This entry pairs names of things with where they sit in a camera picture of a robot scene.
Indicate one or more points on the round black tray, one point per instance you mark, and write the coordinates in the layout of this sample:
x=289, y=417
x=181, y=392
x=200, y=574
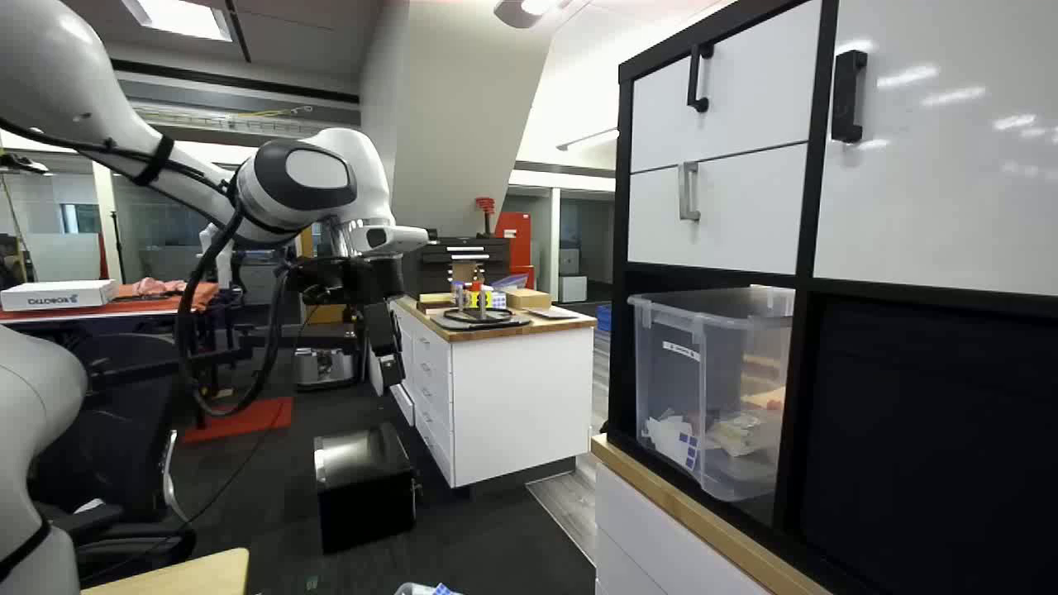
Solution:
x=481, y=318

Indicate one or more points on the small colourful bottles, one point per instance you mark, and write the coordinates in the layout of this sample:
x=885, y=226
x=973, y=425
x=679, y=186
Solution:
x=474, y=296

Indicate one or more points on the transparent plastic storage box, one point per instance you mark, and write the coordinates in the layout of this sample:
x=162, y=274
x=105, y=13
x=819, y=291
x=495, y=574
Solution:
x=706, y=375

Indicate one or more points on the white kitchen island wooden top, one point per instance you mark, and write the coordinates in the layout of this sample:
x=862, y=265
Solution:
x=508, y=398

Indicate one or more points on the red floor mat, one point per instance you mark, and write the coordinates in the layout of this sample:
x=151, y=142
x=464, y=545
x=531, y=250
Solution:
x=243, y=417

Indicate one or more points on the red machine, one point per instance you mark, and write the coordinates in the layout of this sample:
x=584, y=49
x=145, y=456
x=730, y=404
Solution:
x=516, y=250

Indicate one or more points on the ceiling light panel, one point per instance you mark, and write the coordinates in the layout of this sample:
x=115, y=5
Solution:
x=183, y=19

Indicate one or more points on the wooden block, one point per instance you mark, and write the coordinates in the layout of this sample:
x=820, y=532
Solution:
x=527, y=299

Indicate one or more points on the black bin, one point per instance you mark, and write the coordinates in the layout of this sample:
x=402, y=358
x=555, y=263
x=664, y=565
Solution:
x=366, y=484

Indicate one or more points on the red table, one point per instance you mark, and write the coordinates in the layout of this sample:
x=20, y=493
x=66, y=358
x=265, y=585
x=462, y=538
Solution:
x=132, y=304

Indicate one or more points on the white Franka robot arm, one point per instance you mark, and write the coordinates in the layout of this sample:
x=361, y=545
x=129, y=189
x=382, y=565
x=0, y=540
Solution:
x=66, y=83

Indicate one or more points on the flat white box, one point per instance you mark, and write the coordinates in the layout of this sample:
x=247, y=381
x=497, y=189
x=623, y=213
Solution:
x=53, y=296

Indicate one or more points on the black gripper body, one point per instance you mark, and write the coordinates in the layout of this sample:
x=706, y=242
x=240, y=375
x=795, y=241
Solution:
x=373, y=278

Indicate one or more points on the light wooden table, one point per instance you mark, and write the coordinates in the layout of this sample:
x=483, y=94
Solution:
x=175, y=574

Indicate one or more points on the white cabinet door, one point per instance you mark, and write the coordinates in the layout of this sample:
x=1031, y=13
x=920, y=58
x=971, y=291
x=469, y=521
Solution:
x=946, y=186

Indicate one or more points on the white counter with wooden top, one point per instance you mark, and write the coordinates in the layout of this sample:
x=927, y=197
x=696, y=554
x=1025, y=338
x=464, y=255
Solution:
x=650, y=540

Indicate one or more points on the black cabinet with drawers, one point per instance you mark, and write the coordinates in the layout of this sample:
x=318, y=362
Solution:
x=927, y=417

